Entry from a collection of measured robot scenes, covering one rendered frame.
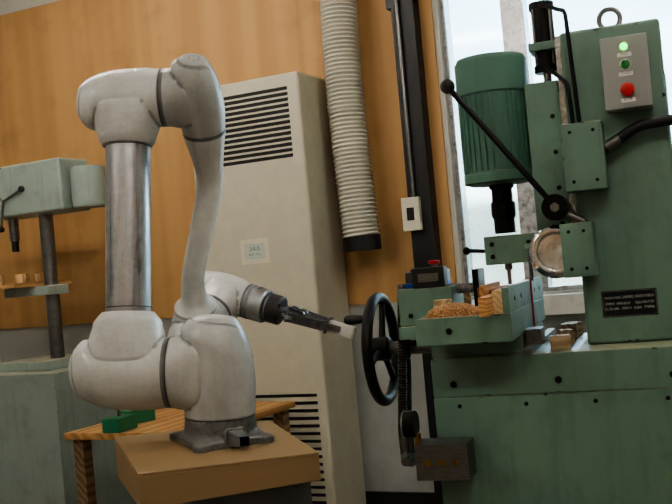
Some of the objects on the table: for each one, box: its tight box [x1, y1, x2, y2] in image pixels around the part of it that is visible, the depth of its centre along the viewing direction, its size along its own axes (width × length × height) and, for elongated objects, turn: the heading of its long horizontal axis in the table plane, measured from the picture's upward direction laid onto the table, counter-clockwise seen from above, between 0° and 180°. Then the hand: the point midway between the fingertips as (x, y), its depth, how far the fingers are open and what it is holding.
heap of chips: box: [422, 302, 479, 319], centre depth 221 cm, size 8×12×3 cm
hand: (341, 329), depth 248 cm, fingers closed
